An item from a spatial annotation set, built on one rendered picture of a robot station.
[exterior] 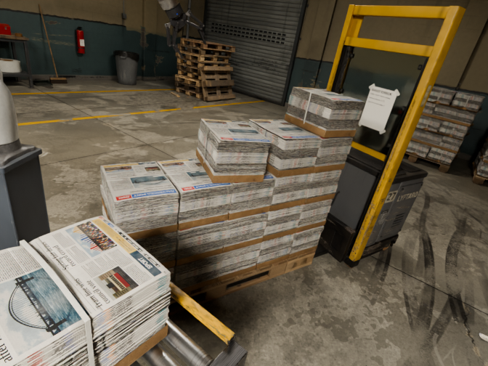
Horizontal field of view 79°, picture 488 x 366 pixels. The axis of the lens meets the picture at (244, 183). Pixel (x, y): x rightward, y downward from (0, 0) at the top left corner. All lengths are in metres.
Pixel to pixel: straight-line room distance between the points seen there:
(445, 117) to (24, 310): 5.94
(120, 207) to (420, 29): 7.20
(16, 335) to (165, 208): 0.91
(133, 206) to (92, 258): 0.66
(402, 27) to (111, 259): 7.58
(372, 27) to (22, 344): 7.90
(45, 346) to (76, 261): 0.19
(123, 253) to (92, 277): 0.08
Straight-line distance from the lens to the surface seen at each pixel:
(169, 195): 1.40
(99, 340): 0.69
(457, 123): 6.05
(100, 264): 0.73
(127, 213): 1.38
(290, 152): 1.69
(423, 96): 2.14
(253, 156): 1.53
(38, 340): 0.63
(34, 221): 1.49
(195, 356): 0.85
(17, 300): 0.70
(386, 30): 7.93
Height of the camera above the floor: 1.51
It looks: 26 degrees down
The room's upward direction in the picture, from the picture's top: 10 degrees clockwise
